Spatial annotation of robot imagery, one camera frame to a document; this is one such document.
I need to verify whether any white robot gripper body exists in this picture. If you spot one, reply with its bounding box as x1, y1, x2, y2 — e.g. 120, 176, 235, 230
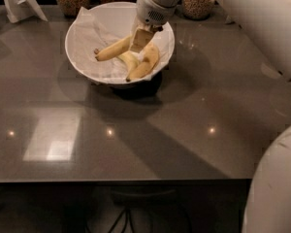
137, 0, 179, 27

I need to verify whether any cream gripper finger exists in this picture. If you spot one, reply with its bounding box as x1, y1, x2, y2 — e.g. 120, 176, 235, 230
129, 25, 155, 52

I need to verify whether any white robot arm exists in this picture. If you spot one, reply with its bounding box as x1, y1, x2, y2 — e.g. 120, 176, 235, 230
137, 0, 291, 233

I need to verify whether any right curved yellow banana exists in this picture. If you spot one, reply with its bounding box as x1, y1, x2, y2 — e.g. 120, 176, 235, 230
126, 43, 160, 82

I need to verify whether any back greenish banana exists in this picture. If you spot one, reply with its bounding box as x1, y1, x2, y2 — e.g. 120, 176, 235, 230
117, 51, 140, 74

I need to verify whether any white ceramic bowl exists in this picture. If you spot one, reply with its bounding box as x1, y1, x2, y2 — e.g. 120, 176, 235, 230
64, 1, 176, 89

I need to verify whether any rightmost glass grain jar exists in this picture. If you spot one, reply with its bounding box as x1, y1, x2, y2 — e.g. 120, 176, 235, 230
181, 0, 214, 19

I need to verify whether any white paper liner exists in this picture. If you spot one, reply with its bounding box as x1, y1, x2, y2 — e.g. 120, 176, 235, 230
69, 6, 170, 85

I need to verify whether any right white folded stand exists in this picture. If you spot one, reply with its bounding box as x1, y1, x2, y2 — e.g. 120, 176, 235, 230
225, 16, 235, 24

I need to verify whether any white folded stand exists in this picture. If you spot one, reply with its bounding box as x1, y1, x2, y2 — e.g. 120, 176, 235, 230
225, 16, 235, 24
4, 0, 48, 23

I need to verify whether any left white folded stand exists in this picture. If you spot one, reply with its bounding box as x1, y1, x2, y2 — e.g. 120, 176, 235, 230
4, 0, 48, 23

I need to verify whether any black stool under table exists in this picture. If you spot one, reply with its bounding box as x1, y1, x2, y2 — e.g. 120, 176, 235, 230
111, 185, 192, 233

